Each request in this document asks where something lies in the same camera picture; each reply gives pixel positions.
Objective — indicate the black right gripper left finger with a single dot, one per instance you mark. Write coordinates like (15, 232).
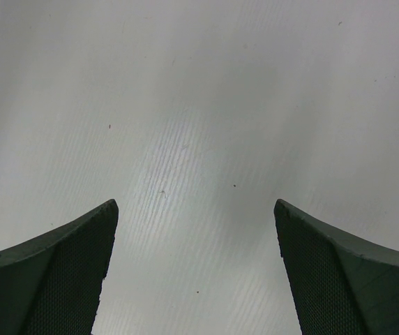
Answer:
(51, 284)

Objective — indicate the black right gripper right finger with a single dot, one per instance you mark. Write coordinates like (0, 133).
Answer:
(340, 283)

